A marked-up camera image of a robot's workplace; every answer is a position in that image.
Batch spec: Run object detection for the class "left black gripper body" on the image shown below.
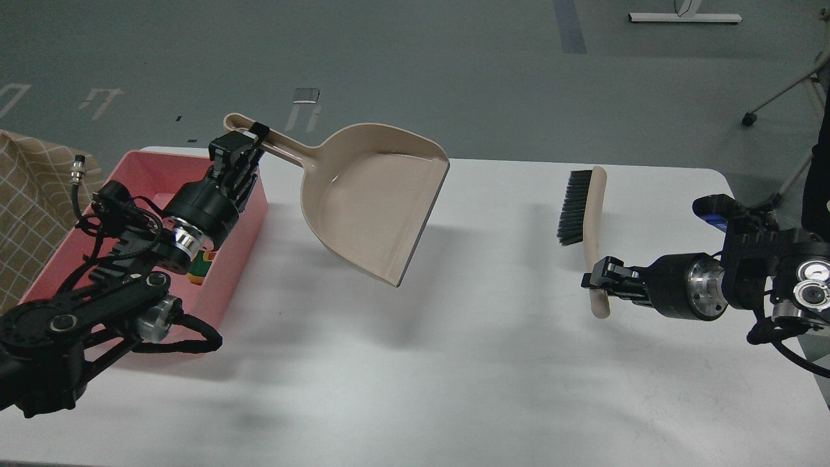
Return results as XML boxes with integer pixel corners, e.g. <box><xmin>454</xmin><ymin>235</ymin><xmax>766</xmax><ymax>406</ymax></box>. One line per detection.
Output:
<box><xmin>163</xmin><ymin>168</ymin><xmax>259</xmax><ymax>250</ymax></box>

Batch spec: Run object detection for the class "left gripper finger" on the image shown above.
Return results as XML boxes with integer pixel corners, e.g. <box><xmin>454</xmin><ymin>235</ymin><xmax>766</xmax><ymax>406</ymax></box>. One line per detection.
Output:
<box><xmin>209</xmin><ymin>122</ymin><xmax>270</xmax><ymax>176</ymax></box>

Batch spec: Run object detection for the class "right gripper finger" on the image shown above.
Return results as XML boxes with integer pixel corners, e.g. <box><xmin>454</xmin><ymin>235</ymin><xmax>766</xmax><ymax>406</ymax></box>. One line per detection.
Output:
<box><xmin>580</xmin><ymin>273</ymin><xmax>649</xmax><ymax>305</ymax></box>
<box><xmin>593</xmin><ymin>256</ymin><xmax>645</xmax><ymax>281</ymax></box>

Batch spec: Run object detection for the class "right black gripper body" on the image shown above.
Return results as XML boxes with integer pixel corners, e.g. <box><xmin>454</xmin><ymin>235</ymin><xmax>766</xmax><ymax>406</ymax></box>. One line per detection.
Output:
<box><xmin>632</xmin><ymin>252</ymin><xmax>727</xmax><ymax>322</ymax></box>

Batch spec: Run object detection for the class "beige hand brush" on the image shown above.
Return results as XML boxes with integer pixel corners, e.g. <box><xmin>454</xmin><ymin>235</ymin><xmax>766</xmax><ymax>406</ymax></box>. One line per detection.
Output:
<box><xmin>556</xmin><ymin>166</ymin><xmax>608</xmax><ymax>278</ymax></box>

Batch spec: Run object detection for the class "beige plastic dustpan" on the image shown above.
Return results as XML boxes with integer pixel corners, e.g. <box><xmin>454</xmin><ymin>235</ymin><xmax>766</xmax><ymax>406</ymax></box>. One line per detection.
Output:
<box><xmin>259</xmin><ymin>123</ymin><xmax>450</xmax><ymax>287</ymax></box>

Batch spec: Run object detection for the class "yellow sponge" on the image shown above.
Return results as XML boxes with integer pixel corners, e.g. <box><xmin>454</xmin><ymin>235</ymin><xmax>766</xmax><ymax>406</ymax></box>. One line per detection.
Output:
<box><xmin>186</xmin><ymin>250</ymin><xmax>217</xmax><ymax>285</ymax></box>

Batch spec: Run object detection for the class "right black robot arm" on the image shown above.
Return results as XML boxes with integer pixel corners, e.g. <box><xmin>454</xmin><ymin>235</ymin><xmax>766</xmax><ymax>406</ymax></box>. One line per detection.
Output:
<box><xmin>557</xmin><ymin>114</ymin><xmax>828</xmax><ymax>378</ymax></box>

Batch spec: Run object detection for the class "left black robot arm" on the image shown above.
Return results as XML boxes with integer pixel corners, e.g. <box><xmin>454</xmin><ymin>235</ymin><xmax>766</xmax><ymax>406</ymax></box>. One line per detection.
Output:
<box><xmin>2</xmin><ymin>122</ymin><xmax>270</xmax><ymax>418</ymax></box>

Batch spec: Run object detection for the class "pink plastic bin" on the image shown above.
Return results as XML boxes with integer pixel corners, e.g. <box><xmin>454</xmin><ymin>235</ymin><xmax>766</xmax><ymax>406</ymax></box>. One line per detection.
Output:
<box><xmin>12</xmin><ymin>151</ymin><xmax>268</xmax><ymax>326</ymax></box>

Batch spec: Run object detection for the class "brown checkered cloth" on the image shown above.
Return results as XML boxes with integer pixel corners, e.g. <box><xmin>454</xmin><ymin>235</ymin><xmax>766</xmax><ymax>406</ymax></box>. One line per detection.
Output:
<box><xmin>1</xmin><ymin>130</ymin><xmax>107</xmax><ymax>311</ymax></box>

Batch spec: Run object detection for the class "black caster wheel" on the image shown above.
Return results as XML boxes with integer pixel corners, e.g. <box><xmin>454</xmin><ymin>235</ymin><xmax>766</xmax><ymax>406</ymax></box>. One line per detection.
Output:
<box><xmin>741</xmin><ymin>49</ymin><xmax>829</xmax><ymax>127</ymax></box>

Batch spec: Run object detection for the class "white table base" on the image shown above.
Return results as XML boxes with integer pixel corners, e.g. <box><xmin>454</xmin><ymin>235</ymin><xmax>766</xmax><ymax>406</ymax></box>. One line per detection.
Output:
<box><xmin>628</xmin><ymin>1</ymin><xmax>743</xmax><ymax>25</ymax></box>

